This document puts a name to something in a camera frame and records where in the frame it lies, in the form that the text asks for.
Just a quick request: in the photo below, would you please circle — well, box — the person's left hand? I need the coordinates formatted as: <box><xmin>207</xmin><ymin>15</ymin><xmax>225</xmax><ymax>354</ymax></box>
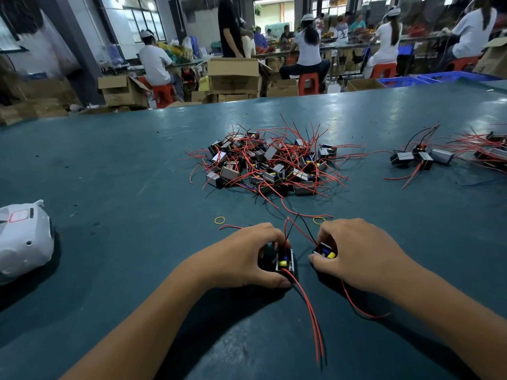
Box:
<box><xmin>190</xmin><ymin>223</ymin><xmax>293</xmax><ymax>291</ymax></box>

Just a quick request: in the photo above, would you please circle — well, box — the person's right hand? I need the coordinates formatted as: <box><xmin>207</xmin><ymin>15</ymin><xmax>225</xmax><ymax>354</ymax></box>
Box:
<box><xmin>309</xmin><ymin>217</ymin><xmax>413</xmax><ymax>296</ymax></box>

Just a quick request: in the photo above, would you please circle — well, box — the central pile of wired modules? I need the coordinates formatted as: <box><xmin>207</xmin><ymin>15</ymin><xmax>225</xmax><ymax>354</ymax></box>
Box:
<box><xmin>186</xmin><ymin>116</ymin><xmax>369</xmax><ymax>222</ymax></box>

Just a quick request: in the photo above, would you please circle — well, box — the person's left forearm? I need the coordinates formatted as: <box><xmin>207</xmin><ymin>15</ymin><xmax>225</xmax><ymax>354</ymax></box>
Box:
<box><xmin>62</xmin><ymin>261</ymin><xmax>211</xmax><ymax>380</ymax></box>

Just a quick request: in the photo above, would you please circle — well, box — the person's right forearm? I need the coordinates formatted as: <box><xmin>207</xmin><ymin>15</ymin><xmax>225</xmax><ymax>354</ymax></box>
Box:
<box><xmin>388</xmin><ymin>257</ymin><xmax>507</xmax><ymax>380</ymax></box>

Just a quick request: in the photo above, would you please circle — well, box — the shallow cardboard box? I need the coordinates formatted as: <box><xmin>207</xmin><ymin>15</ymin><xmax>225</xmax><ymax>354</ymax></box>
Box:
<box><xmin>345</xmin><ymin>78</ymin><xmax>387</xmax><ymax>92</ymax></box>

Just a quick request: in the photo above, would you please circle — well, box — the red plastic stool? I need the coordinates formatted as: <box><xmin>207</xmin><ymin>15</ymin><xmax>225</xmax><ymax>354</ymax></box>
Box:
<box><xmin>450</xmin><ymin>56</ymin><xmax>480</xmax><ymax>72</ymax></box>
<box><xmin>152</xmin><ymin>84</ymin><xmax>177</xmax><ymax>108</ymax></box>
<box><xmin>371</xmin><ymin>63</ymin><xmax>398</xmax><ymax>80</ymax></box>
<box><xmin>298</xmin><ymin>72</ymin><xmax>321</xmax><ymax>96</ymax></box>

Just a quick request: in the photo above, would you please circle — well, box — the low cardboard box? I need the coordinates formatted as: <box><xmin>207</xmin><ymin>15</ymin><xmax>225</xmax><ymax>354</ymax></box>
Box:
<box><xmin>266</xmin><ymin>78</ymin><xmax>301</xmax><ymax>98</ymax></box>

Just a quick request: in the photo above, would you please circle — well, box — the blue plastic crate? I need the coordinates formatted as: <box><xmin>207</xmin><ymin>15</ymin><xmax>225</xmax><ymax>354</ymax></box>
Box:
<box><xmin>418</xmin><ymin>71</ymin><xmax>502</xmax><ymax>84</ymax></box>
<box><xmin>379</xmin><ymin>75</ymin><xmax>433</xmax><ymax>87</ymax></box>

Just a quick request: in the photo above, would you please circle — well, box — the large closed cardboard box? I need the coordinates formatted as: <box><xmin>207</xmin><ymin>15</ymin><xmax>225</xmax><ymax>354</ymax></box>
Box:
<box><xmin>208</xmin><ymin>58</ymin><xmax>262</xmax><ymax>96</ymax></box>

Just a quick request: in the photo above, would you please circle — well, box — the open cardboard box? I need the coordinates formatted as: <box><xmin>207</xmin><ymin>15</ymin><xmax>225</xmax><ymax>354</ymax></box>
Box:
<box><xmin>97</xmin><ymin>73</ymin><xmax>152</xmax><ymax>108</ymax></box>

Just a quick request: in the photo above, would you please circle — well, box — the white plastic shell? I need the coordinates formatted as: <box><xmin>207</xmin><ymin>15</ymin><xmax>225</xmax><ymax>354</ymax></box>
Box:
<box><xmin>0</xmin><ymin>200</ymin><xmax>55</xmax><ymax>286</ymax></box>

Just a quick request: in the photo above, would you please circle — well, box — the tilted cardboard box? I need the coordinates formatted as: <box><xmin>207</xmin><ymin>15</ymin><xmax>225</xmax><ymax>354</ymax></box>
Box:
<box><xmin>474</xmin><ymin>37</ymin><xmax>507</xmax><ymax>78</ymax></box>

